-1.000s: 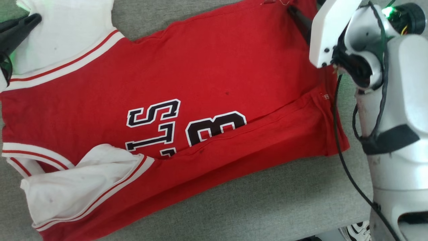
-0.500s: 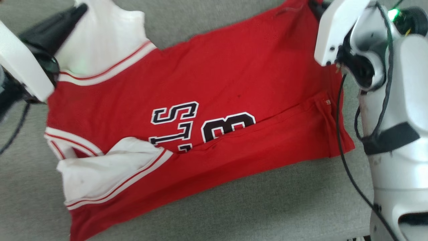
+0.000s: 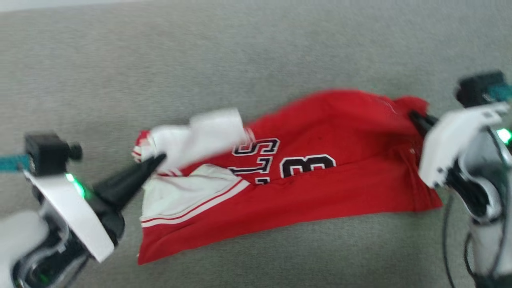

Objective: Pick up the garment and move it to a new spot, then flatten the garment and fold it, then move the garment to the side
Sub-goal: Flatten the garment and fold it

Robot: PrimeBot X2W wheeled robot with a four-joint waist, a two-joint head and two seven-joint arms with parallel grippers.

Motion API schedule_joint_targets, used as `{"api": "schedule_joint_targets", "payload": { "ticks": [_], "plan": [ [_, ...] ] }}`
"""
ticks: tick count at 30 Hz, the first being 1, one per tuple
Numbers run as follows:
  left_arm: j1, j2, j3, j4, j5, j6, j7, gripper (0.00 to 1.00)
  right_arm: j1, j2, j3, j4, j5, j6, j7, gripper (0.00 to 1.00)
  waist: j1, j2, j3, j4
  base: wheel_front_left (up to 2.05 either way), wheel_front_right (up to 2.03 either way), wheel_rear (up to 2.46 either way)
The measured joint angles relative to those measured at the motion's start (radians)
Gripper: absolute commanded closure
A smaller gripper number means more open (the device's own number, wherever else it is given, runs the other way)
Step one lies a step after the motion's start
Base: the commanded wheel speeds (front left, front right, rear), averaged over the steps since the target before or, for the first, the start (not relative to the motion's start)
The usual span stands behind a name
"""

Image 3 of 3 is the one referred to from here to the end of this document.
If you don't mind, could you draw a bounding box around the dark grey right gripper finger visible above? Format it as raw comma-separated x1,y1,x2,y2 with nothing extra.
408,110,440,125
414,120,432,138

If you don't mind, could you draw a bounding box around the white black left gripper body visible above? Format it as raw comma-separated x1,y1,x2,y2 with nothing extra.
23,170,125,263

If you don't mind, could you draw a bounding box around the red white basketball jersey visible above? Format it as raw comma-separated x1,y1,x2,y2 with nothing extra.
132,89,443,265

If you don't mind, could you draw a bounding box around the teal camera ribbon cable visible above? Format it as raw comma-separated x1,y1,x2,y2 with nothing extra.
486,83,512,101
0,155,31,172

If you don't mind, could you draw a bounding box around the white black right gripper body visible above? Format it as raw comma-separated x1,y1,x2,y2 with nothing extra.
418,102,511,189

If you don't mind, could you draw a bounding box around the teal left camera ribbon cable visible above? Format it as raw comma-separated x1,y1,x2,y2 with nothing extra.
0,155,31,172

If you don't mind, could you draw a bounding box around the thin black cable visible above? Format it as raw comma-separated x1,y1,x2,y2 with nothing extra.
442,195,457,288
463,231,477,277

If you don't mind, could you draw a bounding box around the teal right camera ribbon cable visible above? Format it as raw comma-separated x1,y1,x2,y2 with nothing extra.
486,83,512,101

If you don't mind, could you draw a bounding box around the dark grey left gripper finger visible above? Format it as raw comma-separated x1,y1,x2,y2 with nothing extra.
96,160,164,210
93,153,167,192

